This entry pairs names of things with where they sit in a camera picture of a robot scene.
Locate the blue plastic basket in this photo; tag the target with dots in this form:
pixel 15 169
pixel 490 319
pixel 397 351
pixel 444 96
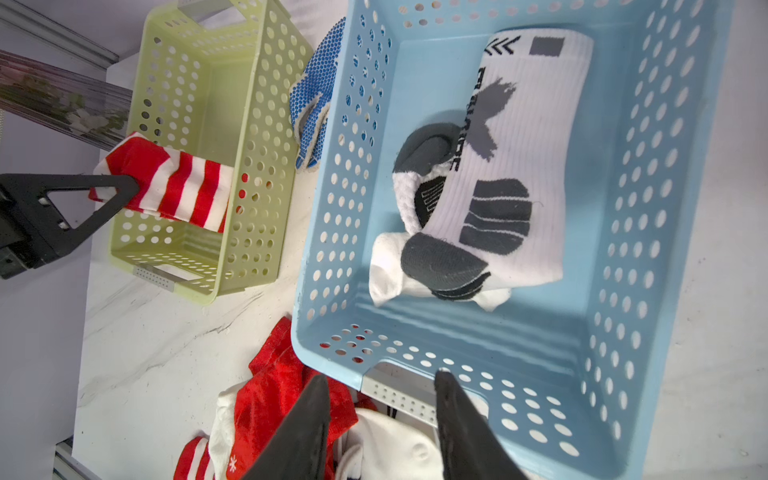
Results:
pixel 568 373

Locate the dark glass vase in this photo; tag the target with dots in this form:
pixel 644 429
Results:
pixel 90 110

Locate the red white striped santa sock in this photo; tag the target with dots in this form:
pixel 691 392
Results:
pixel 194 462

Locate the white grey sport sock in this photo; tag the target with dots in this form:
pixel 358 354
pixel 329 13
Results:
pixel 499 222

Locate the green plastic basket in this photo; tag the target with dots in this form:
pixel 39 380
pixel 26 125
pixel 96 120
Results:
pixel 221 94

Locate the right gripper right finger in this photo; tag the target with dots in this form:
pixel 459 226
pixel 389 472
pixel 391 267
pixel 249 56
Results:
pixel 469 449

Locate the blue dotted work glove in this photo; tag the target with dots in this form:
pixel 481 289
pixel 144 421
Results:
pixel 310 98

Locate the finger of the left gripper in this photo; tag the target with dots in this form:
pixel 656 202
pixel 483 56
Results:
pixel 35 233

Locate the aluminium rail bench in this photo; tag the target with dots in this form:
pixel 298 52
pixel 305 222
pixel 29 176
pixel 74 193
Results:
pixel 66 467

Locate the red snowflake sock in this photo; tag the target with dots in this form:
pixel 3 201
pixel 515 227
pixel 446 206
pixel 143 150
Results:
pixel 278 379

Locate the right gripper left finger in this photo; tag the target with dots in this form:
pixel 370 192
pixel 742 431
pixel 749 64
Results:
pixel 298 449

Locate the white sock black stripes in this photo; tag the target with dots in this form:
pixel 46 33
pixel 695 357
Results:
pixel 381 447

